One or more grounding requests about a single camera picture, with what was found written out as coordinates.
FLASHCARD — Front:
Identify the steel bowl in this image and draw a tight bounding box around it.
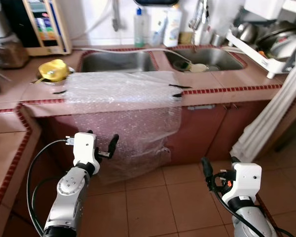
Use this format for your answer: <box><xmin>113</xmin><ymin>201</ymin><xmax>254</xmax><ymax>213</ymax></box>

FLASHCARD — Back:
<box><xmin>37</xmin><ymin>72</ymin><xmax>75</xmax><ymax>86</ymax></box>

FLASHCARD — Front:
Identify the clear bubble wrap sheet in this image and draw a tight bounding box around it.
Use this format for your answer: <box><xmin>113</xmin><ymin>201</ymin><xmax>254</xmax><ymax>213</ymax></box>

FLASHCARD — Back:
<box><xmin>64</xmin><ymin>72</ymin><xmax>184</xmax><ymax>184</ymax></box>

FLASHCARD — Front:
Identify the white slat bundle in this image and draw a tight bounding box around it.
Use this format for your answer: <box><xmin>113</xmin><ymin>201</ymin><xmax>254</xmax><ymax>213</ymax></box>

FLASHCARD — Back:
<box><xmin>230</xmin><ymin>42</ymin><xmax>296</xmax><ymax>162</ymax></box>

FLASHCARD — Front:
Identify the steel sink basin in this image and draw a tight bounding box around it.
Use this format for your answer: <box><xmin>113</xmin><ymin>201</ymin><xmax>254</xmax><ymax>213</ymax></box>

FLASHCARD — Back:
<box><xmin>164</xmin><ymin>47</ymin><xmax>248</xmax><ymax>73</ymax></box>
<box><xmin>79</xmin><ymin>49</ymin><xmax>159</xmax><ymax>74</ymax></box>

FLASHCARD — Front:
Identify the white bowl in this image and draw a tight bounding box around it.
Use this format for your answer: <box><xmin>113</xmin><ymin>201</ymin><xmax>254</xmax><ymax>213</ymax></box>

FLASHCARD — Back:
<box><xmin>184</xmin><ymin>63</ymin><xmax>210</xmax><ymax>74</ymax></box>

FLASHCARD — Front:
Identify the white dish rack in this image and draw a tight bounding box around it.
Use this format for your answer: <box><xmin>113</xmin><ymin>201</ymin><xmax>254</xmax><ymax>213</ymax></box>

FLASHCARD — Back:
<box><xmin>226</xmin><ymin>30</ymin><xmax>296</xmax><ymax>79</ymax></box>

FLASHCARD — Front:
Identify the beige black water ionizer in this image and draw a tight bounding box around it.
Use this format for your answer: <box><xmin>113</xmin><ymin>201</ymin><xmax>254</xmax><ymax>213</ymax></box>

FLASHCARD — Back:
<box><xmin>0</xmin><ymin>0</ymin><xmax>73</xmax><ymax>56</ymax></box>

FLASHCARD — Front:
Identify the jar of brown powder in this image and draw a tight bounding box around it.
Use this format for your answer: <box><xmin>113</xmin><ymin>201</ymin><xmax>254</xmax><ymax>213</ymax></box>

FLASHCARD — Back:
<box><xmin>0</xmin><ymin>42</ymin><xmax>30</xmax><ymax>69</ymax></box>

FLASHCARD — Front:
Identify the green soap bottle blue cap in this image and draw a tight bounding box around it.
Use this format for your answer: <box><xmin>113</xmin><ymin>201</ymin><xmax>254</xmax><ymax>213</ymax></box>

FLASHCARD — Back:
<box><xmin>134</xmin><ymin>7</ymin><xmax>149</xmax><ymax>48</ymax></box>

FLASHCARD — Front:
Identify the clear plastic cup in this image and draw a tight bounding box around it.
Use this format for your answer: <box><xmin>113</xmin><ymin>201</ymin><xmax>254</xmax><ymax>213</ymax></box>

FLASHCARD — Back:
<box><xmin>150</xmin><ymin>20</ymin><xmax>167</xmax><ymax>46</ymax></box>

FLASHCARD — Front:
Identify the grey metal pipe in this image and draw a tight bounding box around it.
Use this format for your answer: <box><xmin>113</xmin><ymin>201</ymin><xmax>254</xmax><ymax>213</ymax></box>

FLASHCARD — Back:
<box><xmin>112</xmin><ymin>0</ymin><xmax>122</xmax><ymax>32</ymax></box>

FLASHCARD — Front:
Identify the steel pot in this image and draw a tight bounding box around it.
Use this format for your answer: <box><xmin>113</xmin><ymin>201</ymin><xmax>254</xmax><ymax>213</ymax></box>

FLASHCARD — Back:
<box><xmin>235</xmin><ymin>22</ymin><xmax>259</xmax><ymax>44</ymax></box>

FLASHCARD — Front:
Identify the dark steel wok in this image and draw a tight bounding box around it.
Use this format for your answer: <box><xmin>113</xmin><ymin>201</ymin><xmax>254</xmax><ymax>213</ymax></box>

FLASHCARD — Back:
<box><xmin>257</xmin><ymin>21</ymin><xmax>296</xmax><ymax>60</ymax></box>

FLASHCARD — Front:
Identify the white plastic bottle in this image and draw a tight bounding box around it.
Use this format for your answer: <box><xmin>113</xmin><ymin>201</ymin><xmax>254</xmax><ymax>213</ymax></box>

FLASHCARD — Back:
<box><xmin>163</xmin><ymin>4</ymin><xmax>183</xmax><ymax>48</ymax></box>

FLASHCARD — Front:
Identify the chrome faucet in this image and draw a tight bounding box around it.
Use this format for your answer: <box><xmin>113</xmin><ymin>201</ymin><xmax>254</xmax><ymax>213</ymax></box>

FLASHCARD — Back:
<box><xmin>189</xmin><ymin>0</ymin><xmax>211</xmax><ymax>46</ymax></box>

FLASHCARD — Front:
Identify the black tray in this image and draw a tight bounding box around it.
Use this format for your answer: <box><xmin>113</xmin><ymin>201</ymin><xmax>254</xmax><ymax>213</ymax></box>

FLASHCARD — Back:
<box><xmin>134</xmin><ymin>0</ymin><xmax>180</xmax><ymax>7</ymax></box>

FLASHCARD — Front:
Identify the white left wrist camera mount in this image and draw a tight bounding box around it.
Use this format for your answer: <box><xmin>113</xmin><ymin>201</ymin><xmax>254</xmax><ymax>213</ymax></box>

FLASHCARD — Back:
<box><xmin>73</xmin><ymin>132</ymin><xmax>100</xmax><ymax>171</ymax></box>

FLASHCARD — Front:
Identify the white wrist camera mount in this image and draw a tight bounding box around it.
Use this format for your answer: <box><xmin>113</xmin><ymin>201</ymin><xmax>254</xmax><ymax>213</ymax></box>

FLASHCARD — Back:
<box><xmin>222</xmin><ymin>163</ymin><xmax>262</xmax><ymax>207</ymax></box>
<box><xmin>73</xmin><ymin>132</ymin><xmax>100</xmax><ymax>171</ymax></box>

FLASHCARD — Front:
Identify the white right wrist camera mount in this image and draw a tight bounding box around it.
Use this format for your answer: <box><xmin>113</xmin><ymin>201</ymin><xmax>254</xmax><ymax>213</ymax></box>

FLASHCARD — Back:
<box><xmin>222</xmin><ymin>163</ymin><xmax>262</xmax><ymax>207</ymax></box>

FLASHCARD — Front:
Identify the metal cabinet handle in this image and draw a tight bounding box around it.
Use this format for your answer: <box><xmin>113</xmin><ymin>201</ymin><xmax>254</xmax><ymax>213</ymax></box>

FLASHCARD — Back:
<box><xmin>187</xmin><ymin>105</ymin><xmax>216</xmax><ymax>111</ymax></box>

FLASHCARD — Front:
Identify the thin white hose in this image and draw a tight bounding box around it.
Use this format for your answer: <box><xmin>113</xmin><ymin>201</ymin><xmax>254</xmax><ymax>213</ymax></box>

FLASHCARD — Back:
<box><xmin>72</xmin><ymin>46</ymin><xmax>194</xmax><ymax>66</ymax></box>

